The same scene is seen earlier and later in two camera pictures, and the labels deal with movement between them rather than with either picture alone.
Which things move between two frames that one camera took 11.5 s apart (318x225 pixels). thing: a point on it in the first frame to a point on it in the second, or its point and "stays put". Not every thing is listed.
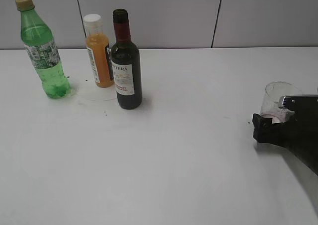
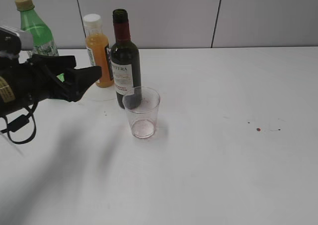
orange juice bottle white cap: (96, 41) stays put
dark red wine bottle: (126, 63) stays put
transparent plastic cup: (274, 93) to (142, 104)
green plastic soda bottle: (38, 39) stays put
